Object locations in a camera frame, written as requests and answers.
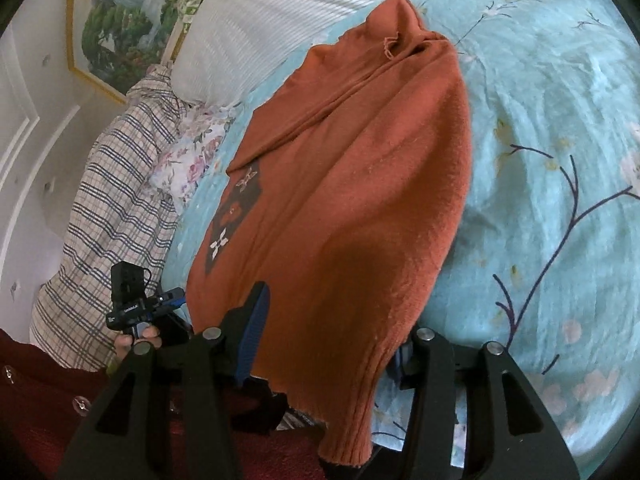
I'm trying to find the turquoise floral bed sheet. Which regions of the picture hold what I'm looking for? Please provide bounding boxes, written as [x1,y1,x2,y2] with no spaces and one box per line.
[162,0,640,476]

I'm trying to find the floral print pillow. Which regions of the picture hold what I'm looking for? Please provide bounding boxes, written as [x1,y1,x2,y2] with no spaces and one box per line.
[150,102,241,211]

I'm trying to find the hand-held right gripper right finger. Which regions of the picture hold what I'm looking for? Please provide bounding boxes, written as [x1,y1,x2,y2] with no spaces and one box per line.
[392,327,581,480]

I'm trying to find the person's dark red clothing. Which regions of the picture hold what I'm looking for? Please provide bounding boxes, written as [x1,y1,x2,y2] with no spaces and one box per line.
[0,327,328,480]

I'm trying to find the plaid checked blanket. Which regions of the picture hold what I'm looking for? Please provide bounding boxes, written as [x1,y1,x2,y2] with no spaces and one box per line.
[29,62,193,372]

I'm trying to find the person's left hand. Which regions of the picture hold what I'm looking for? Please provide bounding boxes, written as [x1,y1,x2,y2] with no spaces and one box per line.
[114,325,164,362]

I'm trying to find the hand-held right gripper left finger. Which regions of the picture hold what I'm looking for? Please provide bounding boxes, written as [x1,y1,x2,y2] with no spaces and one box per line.
[55,281,273,480]

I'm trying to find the white striped pillow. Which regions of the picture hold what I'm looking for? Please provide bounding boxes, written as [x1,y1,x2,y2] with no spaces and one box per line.
[172,0,468,106]

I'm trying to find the framed landscape painting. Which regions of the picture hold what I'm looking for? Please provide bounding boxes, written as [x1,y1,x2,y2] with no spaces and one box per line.
[66,0,198,106]

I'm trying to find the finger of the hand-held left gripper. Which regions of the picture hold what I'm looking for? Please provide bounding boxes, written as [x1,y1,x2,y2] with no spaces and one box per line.
[149,287,187,312]

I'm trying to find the orange knitted sweater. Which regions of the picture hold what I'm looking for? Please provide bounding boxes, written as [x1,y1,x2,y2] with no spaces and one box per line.
[186,0,475,468]

